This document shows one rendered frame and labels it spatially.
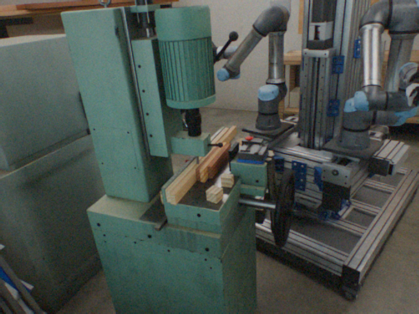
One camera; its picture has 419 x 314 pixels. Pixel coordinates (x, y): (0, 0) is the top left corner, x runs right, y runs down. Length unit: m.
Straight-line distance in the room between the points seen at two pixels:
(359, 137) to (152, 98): 1.00
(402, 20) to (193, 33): 0.89
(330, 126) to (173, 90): 1.08
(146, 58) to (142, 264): 0.80
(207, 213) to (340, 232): 1.21
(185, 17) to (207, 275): 0.88
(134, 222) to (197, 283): 0.33
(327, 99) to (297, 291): 1.08
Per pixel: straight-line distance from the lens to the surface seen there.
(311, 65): 1.82
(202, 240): 1.17
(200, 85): 1.09
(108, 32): 1.16
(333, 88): 1.88
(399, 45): 1.64
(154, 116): 1.19
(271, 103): 1.88
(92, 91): 1.27
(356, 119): 1.67
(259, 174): 1.23
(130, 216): 1.30
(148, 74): 1.15
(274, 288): 2.06
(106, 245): 1.47
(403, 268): 2.35
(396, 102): 1.41
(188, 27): 1.05
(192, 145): 1.20
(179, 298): 1.44
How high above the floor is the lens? 1.52
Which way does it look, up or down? 26 degrees down
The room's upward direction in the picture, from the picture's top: 5 degrees counter-clockwise
